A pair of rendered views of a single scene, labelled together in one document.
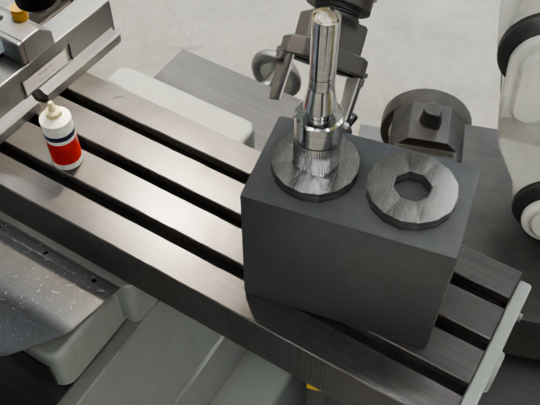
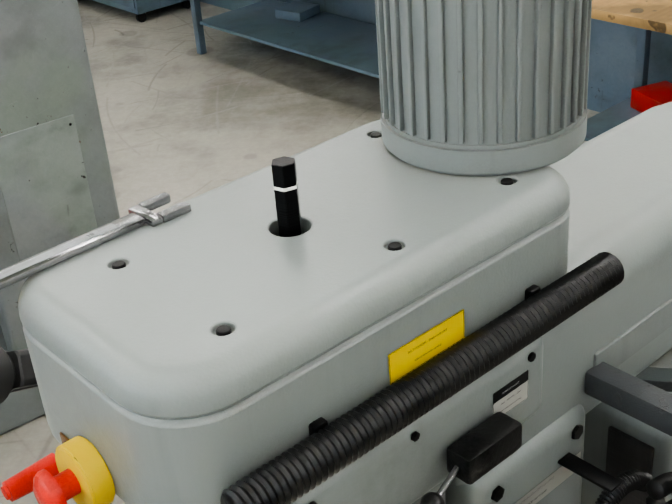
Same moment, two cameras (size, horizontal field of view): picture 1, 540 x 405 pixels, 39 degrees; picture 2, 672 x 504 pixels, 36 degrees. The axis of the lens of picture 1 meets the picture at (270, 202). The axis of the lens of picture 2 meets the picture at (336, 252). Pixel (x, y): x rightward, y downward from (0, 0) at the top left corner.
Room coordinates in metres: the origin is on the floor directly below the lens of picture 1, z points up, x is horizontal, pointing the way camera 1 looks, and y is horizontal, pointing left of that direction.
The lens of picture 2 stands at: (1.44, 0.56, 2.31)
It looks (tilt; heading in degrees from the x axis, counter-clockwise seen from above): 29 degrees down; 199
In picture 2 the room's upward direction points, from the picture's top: 5 degrees counter-clockwise
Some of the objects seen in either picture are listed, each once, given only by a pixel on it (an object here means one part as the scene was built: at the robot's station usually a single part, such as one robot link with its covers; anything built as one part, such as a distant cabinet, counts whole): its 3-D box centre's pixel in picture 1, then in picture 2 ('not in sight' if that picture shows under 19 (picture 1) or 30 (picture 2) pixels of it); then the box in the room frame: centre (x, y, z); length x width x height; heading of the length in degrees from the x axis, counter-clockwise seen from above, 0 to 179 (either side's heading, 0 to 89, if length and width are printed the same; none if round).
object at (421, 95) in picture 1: (425, 127); not in sight; (1.17, -0.35, 0.50); 0.20 x 0.05 x 0.20; 77
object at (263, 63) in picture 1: (267, 84); not in sight; (1.13, 0.01, 0.67); 0.16 x 0.12 x 0.12; 149
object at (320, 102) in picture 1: (322, 67); not in sight; (0.50, -0.05, 1.29); 0.03 x 0.03 x 0.11
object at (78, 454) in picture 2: not in sight; (84, 474); (0.90, 0.15, 1.76); 0.06 x 0.02 x 0.06; 59
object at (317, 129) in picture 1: (319, 116); not in sight; (0.50, -0.05, 1.23); 0.05 x 0.05 x 0.01
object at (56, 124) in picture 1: (59, 132); not in sight; (0.67, 0.27, 1.02); 0.04 x 0.04 x 0.11
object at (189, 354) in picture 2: not in sight; (311, 297); (0.70, 0.27, 1.81); 0.47 x 0.26 x 0.16; 149
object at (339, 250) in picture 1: (354, 231); not in sight; (0.48, -0.09, 1.07); 0.22 x 0.12 x 0.20; 70
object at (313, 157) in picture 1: (317, 140); not in sight; (0.50, -0.05, 1.19); 0.05 x 0.05 x 0.06
